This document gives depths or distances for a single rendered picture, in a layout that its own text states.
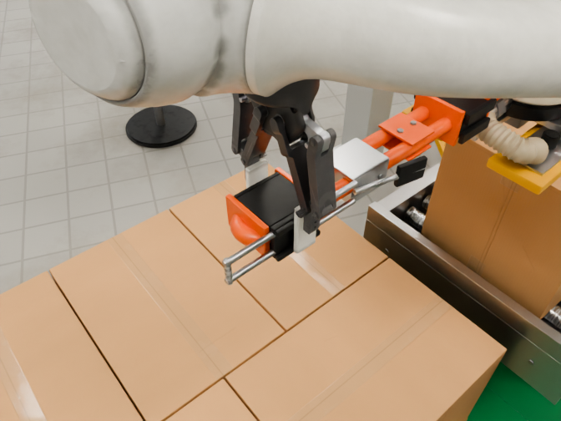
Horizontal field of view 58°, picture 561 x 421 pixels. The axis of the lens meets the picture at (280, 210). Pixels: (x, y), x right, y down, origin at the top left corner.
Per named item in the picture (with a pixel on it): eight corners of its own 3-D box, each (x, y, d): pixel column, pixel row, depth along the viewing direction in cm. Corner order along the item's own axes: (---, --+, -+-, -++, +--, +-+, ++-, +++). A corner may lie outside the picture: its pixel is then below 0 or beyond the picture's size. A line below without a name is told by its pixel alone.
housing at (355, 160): (351, 160, 73) (354, 134, 70) (387, 185, 69) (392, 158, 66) (315, 181, 70) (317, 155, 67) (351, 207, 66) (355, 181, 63)
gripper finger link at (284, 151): (296, 103, 52) (305, 103, 51) (323, 200, 56) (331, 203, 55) (267, 118, 50) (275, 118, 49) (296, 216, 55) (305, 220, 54)
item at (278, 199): (279, 195, 68) (279, 165, 64) (317, 225, 63) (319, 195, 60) (228, 225, 64) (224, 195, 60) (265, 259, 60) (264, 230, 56)
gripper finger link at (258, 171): (248, 170, 60) (245, 167, 60) (250, 213, 65) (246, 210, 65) (268, 160, 61) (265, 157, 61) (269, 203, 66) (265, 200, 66)
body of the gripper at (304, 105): (342, 56, 46) (334, 139, 53) (282, 24, 51) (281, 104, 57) (278, 83, 43) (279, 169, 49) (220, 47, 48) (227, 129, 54)
